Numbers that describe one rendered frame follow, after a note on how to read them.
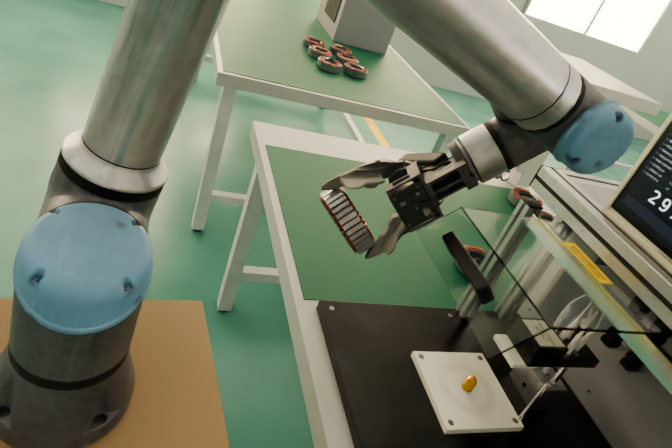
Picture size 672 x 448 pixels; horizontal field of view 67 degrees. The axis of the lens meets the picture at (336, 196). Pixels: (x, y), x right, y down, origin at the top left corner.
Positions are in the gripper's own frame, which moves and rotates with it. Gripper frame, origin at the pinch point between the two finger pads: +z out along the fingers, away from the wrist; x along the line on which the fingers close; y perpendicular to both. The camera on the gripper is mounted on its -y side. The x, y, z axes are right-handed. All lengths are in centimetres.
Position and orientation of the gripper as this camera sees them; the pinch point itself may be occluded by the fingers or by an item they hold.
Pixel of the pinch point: (345, 221)
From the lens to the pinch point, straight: 78.1
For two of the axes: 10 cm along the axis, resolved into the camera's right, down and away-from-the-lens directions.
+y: -0.5, 3.4, -9.4
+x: 5.1, 8.1, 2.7
